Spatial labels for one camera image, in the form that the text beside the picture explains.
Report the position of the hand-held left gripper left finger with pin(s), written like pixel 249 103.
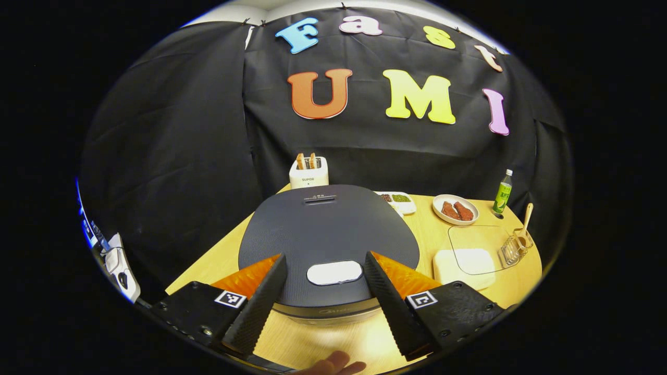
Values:
pixel 258 307

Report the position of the white side desk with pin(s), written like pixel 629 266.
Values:
pixel 127 276

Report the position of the white oval plate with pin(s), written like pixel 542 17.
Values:
pixel 440 200

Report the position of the toasted bread slice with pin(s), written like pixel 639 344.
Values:
pixel 300 161
pixel 312 160

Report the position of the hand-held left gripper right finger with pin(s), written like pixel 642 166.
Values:
pixel 391 304

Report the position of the white divided bean dish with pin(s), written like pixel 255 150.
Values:
pixel 404 200

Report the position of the clear chopstick holder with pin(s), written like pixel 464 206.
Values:
pixel 510 252

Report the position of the green drink bottle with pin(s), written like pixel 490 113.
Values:
pixel 503 195

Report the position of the wooden spoon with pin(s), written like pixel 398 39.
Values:
pixel 527 219

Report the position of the computer monitor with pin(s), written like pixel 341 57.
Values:
pixel 84 224

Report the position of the black backdrop cloth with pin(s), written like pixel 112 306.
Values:
pixel 182 146

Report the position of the white toaster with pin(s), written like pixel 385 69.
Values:
pixel 308 178

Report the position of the white rice container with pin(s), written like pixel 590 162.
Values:
pixel 443 271

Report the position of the dark grey rice cooker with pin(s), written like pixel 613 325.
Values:
pixel 328 229

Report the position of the black computer mouse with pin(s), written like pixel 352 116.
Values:
pixel 123 280

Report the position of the brown meat piece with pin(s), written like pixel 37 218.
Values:
pixel 449 210
pixel 465 211

